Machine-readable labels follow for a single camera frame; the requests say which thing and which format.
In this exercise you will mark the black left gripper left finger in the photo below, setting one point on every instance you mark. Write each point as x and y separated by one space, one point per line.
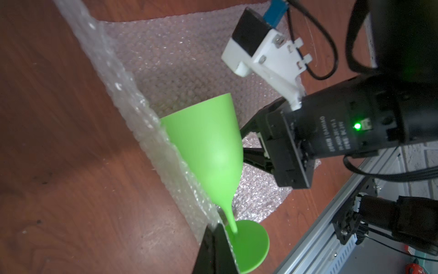
206 258

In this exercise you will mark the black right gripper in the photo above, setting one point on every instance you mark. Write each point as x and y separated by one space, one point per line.
280 154

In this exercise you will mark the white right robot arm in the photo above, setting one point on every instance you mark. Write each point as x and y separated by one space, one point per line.
393 100

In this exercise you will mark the green plastic wine glass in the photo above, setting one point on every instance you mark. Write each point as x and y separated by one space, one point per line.
207 136

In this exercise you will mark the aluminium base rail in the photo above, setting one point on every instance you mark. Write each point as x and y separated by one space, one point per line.
329 242

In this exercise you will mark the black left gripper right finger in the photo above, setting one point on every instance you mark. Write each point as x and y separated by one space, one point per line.
224 262

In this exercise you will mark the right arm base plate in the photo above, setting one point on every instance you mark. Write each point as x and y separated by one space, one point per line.
346 221

